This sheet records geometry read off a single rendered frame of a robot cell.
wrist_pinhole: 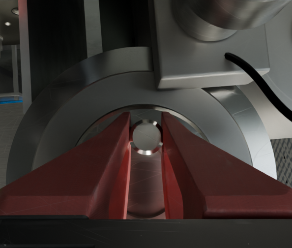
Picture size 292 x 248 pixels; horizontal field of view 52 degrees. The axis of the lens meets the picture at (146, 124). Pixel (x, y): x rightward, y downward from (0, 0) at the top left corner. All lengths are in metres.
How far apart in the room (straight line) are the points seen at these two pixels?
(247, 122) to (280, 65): 0.04
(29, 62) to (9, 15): 0.30
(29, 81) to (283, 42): 0.15
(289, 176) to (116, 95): 0.28
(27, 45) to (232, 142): 0.13
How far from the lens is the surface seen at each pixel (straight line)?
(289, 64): 0.19
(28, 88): 0.18
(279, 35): 0.20
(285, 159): 0.40
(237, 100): 0.18
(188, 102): 0.16
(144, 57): 0.17
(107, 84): 0.16
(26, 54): 0.19
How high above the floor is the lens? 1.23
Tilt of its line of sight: 5 degrees down
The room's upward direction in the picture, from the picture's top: 175 degrees clockwise
